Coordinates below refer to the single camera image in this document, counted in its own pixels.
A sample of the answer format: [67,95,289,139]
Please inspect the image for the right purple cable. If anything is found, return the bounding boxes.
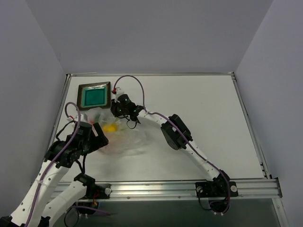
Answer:
[113,75,232,212]

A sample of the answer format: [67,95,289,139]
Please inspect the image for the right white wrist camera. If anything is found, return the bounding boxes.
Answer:
[112,87,125,100]

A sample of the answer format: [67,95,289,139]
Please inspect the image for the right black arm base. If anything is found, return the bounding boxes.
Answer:
[195,181,239,215]

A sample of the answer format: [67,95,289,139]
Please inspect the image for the yellow fake lemon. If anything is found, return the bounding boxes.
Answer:
[102,122,118,132]

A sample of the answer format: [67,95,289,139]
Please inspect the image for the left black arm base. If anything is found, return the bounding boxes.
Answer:
[74,173,111,215]

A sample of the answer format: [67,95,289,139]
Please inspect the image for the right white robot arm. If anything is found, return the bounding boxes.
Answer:
[110,93,229,195]

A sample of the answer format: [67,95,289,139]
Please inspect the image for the square teal brown-rimmed plate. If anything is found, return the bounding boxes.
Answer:
[77,81,111,111]

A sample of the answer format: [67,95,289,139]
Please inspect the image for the translucent plastic bag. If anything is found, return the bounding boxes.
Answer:
[81,107,150,156]

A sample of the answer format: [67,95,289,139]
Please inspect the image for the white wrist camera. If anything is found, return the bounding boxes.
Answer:
[66,115,81,123]
[112,87,125,100]

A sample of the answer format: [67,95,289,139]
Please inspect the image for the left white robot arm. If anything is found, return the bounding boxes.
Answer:
[0,122,111,227]

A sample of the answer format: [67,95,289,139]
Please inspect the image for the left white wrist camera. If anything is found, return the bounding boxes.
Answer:
[66,115,81,123]

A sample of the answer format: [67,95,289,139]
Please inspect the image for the aluminium front rail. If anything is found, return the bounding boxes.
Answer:
[96,179,282,202]

